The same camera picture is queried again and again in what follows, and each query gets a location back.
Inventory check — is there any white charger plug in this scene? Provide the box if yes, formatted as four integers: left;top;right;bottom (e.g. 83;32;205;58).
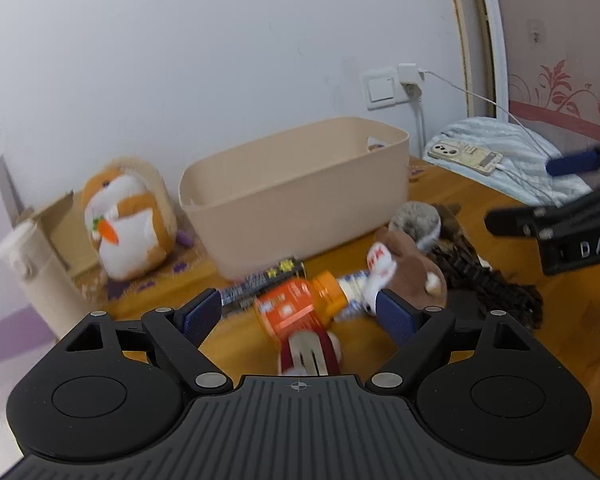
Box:
396;63;425;85

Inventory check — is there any white power cord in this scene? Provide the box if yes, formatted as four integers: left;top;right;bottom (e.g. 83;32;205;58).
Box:
414;100;427;158

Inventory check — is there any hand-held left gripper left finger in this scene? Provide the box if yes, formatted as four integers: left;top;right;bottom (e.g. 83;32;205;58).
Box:
62;288;234;395

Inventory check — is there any orange white hamster plush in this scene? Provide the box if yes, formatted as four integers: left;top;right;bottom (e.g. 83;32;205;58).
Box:
81;156;179;281

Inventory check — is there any brown cardboard box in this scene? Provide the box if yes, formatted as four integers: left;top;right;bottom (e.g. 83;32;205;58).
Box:
17;189;101;278

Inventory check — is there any striped folded cloth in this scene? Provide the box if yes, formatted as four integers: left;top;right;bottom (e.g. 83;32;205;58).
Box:
422;116;593;207

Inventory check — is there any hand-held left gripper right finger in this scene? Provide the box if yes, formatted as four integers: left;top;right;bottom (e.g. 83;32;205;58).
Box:
371;290;544;390

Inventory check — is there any white door frame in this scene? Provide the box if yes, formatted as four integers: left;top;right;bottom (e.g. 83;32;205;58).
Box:
442;0;511;123

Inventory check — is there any orange plastic bottle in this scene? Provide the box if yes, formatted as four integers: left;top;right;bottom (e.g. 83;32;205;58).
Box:
253;270;350;345

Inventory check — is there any cream insulated bottle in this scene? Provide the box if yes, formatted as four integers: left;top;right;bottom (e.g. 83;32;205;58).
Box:
0;220;88;339

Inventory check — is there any red white plush toy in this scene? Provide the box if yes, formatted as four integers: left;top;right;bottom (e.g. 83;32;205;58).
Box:
278;329;344;377

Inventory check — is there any white wall switch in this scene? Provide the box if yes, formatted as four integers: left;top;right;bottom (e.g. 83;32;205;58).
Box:
362;71;398;110

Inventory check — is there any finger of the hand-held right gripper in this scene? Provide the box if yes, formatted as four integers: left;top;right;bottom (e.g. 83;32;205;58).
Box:
545;136;600;179
483;180;600;242

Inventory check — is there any black printed snack packet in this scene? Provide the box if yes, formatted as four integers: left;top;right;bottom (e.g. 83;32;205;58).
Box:
220;256;307;317

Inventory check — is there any grey dark furry plush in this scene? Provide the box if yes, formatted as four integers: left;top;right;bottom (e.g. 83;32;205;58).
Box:
430;202;544;331

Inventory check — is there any white charging cable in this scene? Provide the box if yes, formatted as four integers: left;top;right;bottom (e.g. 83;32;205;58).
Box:
422;70;563;208

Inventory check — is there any white smartphone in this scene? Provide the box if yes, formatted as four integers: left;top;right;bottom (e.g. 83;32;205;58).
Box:
427;141;504;176

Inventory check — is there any brown white plush toy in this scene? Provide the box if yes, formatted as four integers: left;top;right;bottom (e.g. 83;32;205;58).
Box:
364;227;448;317

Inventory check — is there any beige plastic container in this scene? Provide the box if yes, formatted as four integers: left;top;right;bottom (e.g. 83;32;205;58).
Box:
178;116;411;281

